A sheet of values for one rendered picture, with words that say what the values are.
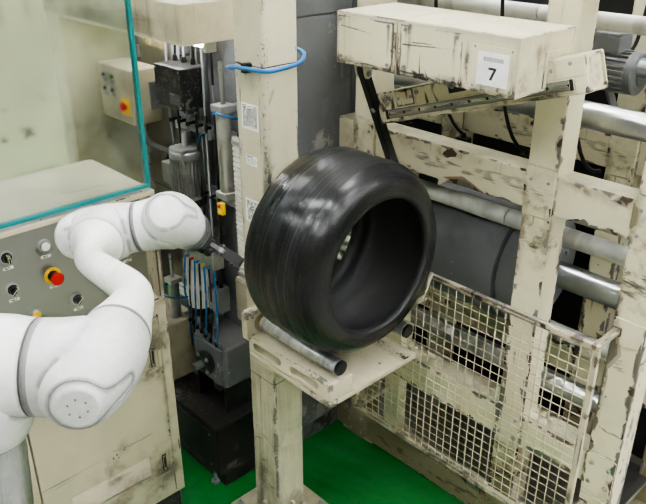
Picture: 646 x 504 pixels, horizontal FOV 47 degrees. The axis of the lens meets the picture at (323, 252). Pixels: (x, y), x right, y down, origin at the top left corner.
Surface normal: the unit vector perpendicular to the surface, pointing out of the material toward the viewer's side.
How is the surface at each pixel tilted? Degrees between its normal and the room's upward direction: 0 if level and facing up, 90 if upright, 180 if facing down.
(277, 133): 90
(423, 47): 90
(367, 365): 0
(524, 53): 90
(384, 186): 79
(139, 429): 90
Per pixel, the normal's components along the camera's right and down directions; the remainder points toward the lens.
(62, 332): 0.18, -0.85
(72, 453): 0.69, 0.32
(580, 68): -0.73, 0.30
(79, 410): 0.16, 0.39
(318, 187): -0.37, -0.62
